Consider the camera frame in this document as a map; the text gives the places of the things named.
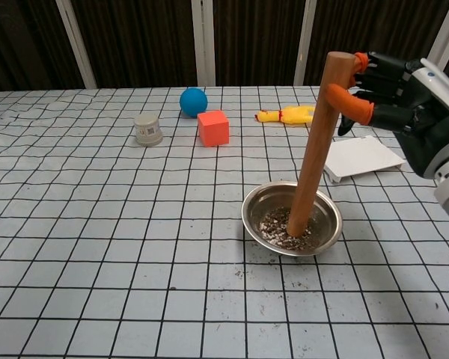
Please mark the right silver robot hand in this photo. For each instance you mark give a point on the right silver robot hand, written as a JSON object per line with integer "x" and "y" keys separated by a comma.
{"x": 430, "y": 127}

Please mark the wooden stick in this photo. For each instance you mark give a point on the wooden stick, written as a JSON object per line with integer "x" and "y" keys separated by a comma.
{"x": 318, "y": 142}

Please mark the stainless steel bowl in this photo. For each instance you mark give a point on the stainless steel bowl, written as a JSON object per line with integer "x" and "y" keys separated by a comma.
{"x": 327, "y": 217}

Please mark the white flat board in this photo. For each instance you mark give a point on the white flat board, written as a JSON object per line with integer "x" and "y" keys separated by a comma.
{"x": 363, "y": 157}

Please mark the yellow rubber chicken toy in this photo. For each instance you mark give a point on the yellow rubber chicken toy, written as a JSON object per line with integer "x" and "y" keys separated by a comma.
{"x": 292, "y": 114}

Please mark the crushed brown white crumbs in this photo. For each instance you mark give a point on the crushed brown white crumbs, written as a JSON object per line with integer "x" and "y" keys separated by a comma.
{"x": 275, "y": 228}

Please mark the orange cube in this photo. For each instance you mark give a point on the orange cube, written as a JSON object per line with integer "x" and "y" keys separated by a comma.
{"x": 214, "y": 129}

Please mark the blue ball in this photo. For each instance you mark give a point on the blue ball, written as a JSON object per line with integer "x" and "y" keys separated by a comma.
{"x": 193, "y": 102}

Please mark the grey cylindrical cup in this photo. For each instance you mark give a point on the grey cylindrical cup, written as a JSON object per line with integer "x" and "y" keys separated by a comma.
{"x": 147, "y": 131}

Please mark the white black checked tablecloth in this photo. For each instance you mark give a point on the white black checked tablecloth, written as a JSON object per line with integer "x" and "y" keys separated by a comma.
{"x": 116, "y": 243}

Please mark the white metal frame post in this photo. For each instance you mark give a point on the white metal frame post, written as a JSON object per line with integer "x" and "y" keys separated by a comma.
{"x": 439, "y": 33}
{"x": 303, "y": 41}
{"x": 76, "y": 41}
{"x": 203, "y": 41}

